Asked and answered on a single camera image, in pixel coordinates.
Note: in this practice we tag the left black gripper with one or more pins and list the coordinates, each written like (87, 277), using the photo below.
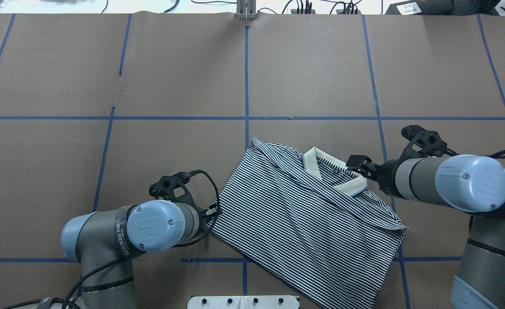
(204, 213)

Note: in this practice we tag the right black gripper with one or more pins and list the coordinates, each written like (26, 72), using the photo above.
(387, 177)

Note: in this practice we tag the navy white striped polo shirt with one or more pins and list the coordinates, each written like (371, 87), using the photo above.
(311, 222)

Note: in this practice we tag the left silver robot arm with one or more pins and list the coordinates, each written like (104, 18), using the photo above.
(106, 243)

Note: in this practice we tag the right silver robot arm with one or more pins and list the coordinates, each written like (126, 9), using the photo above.
(429, 171)

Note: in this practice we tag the white camera mast base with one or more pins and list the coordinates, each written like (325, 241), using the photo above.
(245, 302)

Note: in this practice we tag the aluminium frame post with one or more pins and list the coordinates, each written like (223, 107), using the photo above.
(246, 10)

